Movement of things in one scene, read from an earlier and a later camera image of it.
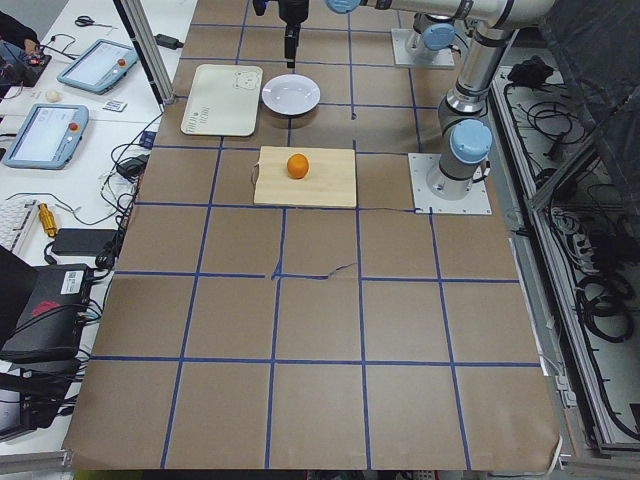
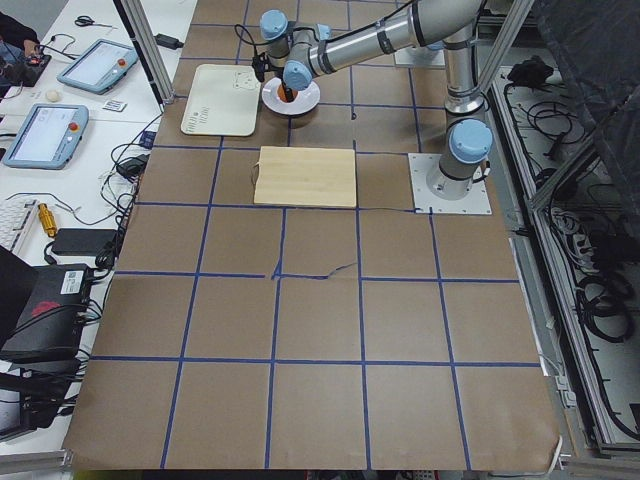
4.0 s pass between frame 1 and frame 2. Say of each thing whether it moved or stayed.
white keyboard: stayed
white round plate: stayed
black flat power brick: stayed
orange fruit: moved
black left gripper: moved
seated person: stayed
